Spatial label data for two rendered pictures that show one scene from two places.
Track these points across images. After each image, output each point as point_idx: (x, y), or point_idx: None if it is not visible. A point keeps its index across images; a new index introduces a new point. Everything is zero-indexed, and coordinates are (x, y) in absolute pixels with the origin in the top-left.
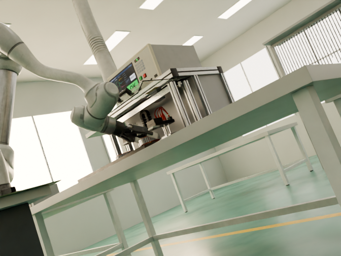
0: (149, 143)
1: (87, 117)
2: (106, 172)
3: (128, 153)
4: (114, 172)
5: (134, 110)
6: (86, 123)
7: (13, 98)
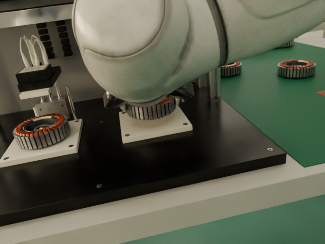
0: (276, 144)
1: (202, 55)
2: (129, 227)
3: (217, 169)
4: (174, 224)
5: (65, 10)
6: (177, 79)
7: None
